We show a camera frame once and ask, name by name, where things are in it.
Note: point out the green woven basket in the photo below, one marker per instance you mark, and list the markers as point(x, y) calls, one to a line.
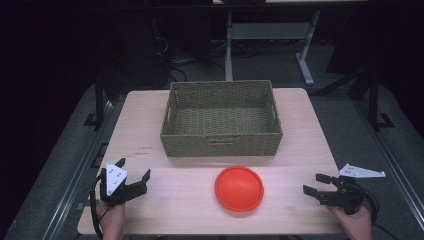
point(221, 130)

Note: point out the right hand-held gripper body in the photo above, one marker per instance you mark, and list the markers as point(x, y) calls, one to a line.
point(350, 193)

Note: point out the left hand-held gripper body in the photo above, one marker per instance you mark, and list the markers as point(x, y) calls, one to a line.
point(114, 180)

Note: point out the person's right hand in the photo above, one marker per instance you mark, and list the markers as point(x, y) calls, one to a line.
point(354, 224)

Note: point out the grey metal floor rail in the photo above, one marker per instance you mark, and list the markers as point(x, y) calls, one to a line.
point(390, 160)
point(78, 170)

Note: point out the red round plate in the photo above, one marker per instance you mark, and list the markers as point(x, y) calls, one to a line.
point(239, 188)

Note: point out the person's left hand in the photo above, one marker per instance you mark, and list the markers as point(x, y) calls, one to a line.
point(112, 218)

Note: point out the black metal stand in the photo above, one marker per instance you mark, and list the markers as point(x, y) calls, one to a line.
point(374, 100)
point(99, 100)

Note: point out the white metal desk frame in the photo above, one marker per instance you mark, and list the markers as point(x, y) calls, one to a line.
point(266, 31)

